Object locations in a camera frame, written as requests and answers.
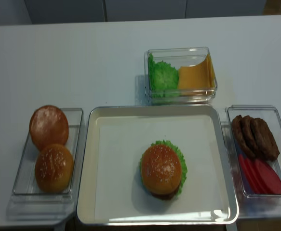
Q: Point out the sesame bun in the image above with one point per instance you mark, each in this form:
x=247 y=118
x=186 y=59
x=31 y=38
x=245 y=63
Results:
x=160 y=168
x=54 y=168

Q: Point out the clear lettuce cheese container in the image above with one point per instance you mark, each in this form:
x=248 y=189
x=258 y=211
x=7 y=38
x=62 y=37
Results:
x=177 y=58

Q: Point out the orange cheese slice back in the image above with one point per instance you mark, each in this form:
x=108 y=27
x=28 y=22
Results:
x=210 y=71

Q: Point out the green lettuce in container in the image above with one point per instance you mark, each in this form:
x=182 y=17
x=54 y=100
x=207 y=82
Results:
x=163 y=79

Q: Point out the green lettuce on tray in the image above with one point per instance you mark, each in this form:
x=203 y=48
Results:
x=182 y=166

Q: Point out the white metal tray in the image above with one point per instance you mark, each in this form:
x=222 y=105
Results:
x=131 y=152

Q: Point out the brown patty on tray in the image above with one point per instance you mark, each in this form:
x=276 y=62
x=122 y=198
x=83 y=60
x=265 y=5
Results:
x=166 y=197

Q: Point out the plain orange bun bottom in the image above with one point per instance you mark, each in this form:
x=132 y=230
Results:
x=48 y=125

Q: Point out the brown patty left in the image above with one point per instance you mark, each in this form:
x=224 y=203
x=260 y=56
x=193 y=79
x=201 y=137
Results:
x=238 y=134

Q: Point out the brown patty middle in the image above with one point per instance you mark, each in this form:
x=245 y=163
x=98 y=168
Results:
x=249 y=136

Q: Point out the red tomato slice left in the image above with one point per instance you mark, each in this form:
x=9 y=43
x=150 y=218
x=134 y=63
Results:
x=245 y=173

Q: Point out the red tomato slice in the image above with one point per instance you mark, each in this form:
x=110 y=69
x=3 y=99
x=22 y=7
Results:
x=267 y=177
x=254 y=179
x=245 y=173

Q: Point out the brown patty right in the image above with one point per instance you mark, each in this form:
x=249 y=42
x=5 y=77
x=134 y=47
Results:
x=264 y=139

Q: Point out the clear patty tomato container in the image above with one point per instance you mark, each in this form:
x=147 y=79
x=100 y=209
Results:
x=253 y=205

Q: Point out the red tomato slice middle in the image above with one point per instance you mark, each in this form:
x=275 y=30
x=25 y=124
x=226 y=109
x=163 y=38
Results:
x=254 y=179

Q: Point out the clear plastic bun container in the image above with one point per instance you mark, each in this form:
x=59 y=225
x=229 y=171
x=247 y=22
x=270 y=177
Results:
x=27 y=201

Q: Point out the red tomato slice right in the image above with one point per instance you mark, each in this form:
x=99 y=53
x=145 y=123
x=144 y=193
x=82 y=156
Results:
x=267 y=177

